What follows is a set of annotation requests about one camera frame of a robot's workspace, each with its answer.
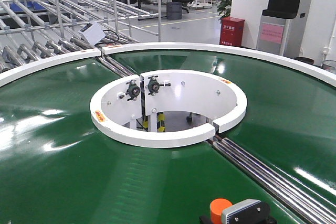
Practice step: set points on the grey black gripper finger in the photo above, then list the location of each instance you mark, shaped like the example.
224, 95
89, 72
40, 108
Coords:
246, 211

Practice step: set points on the steel conveyor seam rollers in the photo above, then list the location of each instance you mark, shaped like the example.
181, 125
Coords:
290, 195

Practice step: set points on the green conveyor belt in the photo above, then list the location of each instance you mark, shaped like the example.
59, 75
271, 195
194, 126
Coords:
56, 167

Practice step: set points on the black water dispenser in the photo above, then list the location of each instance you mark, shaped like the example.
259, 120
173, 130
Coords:
274, 25

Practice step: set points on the red fire extinguisher box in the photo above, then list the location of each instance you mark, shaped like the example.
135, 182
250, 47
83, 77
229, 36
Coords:
231, 31

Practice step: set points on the white control box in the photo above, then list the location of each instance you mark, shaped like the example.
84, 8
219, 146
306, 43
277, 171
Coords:
92, 33

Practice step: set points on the steel roller rack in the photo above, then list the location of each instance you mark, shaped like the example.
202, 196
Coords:
33, 30

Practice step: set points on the round white conveyor frame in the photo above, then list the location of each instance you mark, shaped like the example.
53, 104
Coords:
19, 72

